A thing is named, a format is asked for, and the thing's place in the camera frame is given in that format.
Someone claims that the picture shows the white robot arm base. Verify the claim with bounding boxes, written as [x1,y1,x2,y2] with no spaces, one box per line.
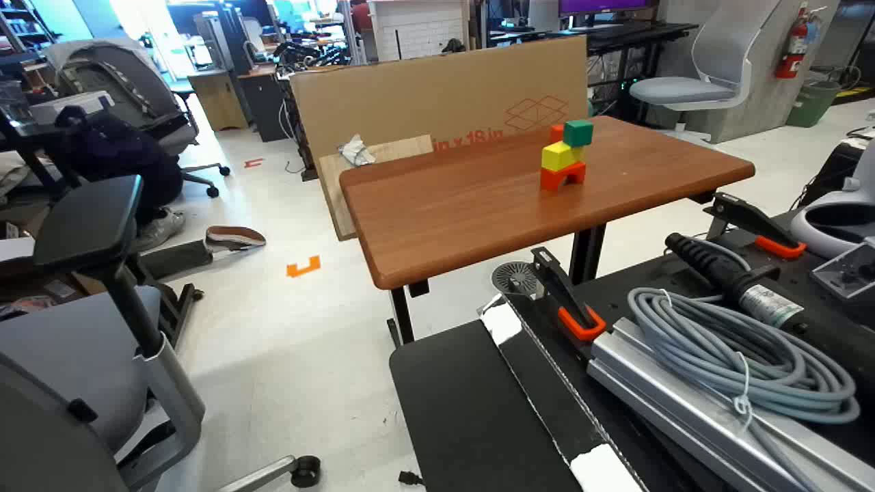
[787,133,875,262]

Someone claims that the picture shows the green cube block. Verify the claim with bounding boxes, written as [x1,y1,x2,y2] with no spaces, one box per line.
[563,117,597,150]

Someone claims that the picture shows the yellow block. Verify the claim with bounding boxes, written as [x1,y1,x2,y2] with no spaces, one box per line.
[539,139,580,174]

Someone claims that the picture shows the wooden cabinet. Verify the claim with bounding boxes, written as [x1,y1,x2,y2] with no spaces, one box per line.
[185,68,250,133]

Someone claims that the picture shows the black work table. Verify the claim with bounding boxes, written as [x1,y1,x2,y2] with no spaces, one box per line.
[389,214,875,492]

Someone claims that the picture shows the small cardboard piece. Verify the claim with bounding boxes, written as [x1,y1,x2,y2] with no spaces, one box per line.
[315,133,438,244]

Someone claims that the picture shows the aluminium extrusion bar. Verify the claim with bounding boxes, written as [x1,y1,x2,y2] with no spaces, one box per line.
[585,315,875,492]

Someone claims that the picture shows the white tape patch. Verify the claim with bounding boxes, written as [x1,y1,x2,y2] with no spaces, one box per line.
[479,300,526,349]
[569,441,645,492]

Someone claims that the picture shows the grey office chair black armrest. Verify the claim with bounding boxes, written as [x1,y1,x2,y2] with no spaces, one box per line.
[0,171,207,492]

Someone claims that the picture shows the large cardboard sheet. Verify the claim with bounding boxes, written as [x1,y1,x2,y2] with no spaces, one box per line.
[286,36,591,182]

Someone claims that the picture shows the grey shoe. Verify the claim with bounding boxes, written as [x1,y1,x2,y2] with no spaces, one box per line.
[202,223,269,253]

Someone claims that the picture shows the coiled grey cable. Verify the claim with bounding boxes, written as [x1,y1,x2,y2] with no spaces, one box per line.
[627,284,865,432]

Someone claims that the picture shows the black chair caster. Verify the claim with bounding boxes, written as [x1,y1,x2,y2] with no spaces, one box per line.
[289,453,323,490]

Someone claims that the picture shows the crumpled white paper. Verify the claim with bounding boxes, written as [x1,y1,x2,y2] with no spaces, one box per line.
[336,133,378,169]

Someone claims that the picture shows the grey mesh office chair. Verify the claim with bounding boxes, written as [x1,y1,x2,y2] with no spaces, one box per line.
[43,38,233,200]

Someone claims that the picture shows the green bin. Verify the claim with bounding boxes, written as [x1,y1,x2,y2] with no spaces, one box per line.
[787,76,842,129]

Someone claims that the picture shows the red fire extinguisher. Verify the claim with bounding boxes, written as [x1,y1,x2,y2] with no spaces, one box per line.
[773,3,822,81]

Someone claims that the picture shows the brown wooden table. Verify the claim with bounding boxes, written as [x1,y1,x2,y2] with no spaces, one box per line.
[340,113,758,349]

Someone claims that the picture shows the black ribbed cable connector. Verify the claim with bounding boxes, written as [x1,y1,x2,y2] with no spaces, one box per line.
[661,229,810,335]

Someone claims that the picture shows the black clamp orange grip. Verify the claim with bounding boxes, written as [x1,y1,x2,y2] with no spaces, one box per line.
[527,245,609,348]
[705,192,810,262]

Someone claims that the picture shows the white office chair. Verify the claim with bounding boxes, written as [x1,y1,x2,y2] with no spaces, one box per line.
[627,0,787,145]

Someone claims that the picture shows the orange arch block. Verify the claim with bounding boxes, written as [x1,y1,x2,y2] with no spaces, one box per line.
[539,161,589,193]

